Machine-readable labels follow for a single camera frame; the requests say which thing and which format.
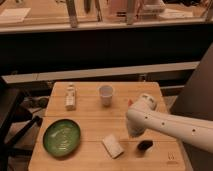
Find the black small object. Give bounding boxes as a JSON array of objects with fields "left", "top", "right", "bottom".
[{"left": 137, "top": 140, "right": 153, "bottom": 151}]

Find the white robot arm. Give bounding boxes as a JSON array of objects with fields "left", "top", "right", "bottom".
[{"left": 126, "top": 93, "right": 213, "bottom": 153}]

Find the black chair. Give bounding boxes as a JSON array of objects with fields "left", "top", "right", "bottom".
[{"left": 0, "top": 76, "right": 43, "bottom": 171}]

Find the white paper cup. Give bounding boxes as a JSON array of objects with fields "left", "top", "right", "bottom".
[{"left": 99, "top": 85, "right": 114, "bottom": 106}]

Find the orange carrot toy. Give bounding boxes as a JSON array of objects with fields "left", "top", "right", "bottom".
[{"left": 128, "top": 99, "right": 133, "bottom": 107}]

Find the green round plate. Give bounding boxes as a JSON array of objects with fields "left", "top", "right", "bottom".
[{"left": 43, "top": 119, "right": 81, "bottom": 158}]

